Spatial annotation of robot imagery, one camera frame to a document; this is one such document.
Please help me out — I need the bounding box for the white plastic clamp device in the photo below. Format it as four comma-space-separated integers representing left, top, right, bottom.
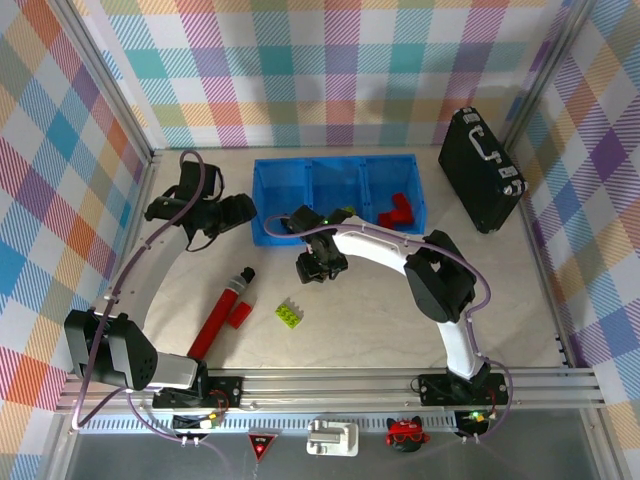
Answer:
306, 418, 360, 457

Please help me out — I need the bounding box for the aluminium rail beam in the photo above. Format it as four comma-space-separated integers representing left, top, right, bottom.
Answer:
54, 367, 609, 414

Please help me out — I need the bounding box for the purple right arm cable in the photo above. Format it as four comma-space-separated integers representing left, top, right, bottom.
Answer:
263, 214, 516, 446

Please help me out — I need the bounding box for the perforated metal cable tray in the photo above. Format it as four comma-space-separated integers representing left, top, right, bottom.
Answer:
79, 412, 459, 435

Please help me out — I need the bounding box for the blue three-compartment bin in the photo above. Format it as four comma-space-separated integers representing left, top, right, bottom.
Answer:
252, 153, 427, 249

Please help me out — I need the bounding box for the aluminium frame post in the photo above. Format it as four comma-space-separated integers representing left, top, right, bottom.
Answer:
499, 0, 601, 151
52, 0, 166, 164

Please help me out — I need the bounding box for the black briefcase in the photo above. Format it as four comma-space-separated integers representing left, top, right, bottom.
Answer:
437, 107, 530, 234

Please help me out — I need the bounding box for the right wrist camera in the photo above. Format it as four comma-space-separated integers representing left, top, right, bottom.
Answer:
287, 204, 329, 235

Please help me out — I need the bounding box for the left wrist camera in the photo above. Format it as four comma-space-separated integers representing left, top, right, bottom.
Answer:
178, 162, 225, 199

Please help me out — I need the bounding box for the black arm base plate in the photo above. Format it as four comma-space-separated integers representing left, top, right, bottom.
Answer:
418, 372, 510, 406
152, 375, 245, 409

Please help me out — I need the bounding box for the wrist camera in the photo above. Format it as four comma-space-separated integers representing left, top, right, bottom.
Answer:
287, 204, 329, 235
178, 162, 225, 199

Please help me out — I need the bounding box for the black connector module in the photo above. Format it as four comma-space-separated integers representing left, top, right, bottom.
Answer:
454, 409, 496, 434
172, 412, 224, 434

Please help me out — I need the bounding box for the red black cat toy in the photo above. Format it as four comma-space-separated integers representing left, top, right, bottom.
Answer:
384, 416, 432, 454

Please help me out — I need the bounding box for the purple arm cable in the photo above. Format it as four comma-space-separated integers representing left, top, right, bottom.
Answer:
69, 149, 236, 469
263, 214, 516, 446

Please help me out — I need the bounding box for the red marker with black tip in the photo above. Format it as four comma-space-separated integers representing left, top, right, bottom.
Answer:
187, 266, 257, 360

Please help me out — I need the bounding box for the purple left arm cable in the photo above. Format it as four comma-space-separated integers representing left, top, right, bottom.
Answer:
69, 149, 236, 469

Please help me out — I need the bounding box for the red triangle button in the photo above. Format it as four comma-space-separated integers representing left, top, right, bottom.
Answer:
247, 432, 278, 462

